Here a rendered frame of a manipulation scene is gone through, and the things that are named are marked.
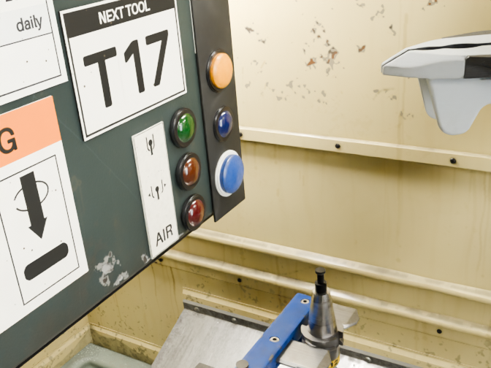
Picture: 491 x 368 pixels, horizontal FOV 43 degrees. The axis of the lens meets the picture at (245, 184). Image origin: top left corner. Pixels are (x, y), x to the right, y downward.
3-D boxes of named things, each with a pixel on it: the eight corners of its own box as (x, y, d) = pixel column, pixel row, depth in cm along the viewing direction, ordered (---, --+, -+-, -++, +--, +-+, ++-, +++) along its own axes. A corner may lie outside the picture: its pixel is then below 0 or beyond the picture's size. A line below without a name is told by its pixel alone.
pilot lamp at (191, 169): (204, 180, 45) (200, 151, 44) (186, 193, 43) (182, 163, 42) (196, 179, 45) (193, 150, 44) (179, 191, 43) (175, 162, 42)
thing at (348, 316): (364, 313, 99) (364, 309, 99) (351, 333, 95) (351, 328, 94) (323, 303, 102) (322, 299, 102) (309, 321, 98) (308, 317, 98)
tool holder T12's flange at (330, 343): (316, 324, 99) (316, 311, 98) (351, 337, 95) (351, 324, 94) (294, 346, 94) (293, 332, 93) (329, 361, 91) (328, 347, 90)
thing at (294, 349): (337, 355, 90) (336, 351, 90) (321, 378, 86) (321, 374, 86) (293, 342, 94) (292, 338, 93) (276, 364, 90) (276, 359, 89)
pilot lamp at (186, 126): (199, 138, 43) (196, 107, 43) (180, 149, 42) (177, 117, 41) (192, 137, 44) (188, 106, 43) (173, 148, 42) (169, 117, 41)
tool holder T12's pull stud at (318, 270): (318, 285, 92) (318, 265, 91) (329, 289, 91) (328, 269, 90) (313, 291, 91) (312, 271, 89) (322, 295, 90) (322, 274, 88)
